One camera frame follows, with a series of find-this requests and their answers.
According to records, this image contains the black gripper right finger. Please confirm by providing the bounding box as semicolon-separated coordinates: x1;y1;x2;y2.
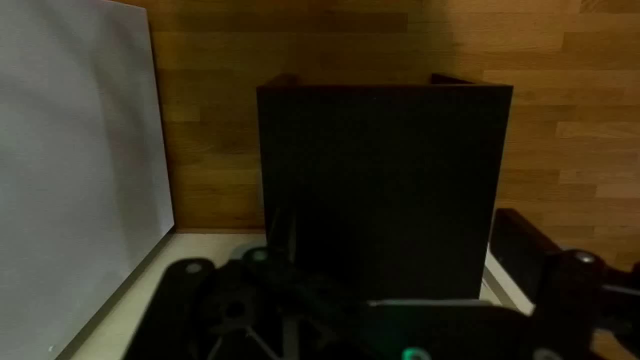
488;206;640;360

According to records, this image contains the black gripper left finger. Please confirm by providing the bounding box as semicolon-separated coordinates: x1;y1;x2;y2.
125;206;376;360

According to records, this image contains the black square side table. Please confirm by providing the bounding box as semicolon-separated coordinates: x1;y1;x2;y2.
255;70;516;305

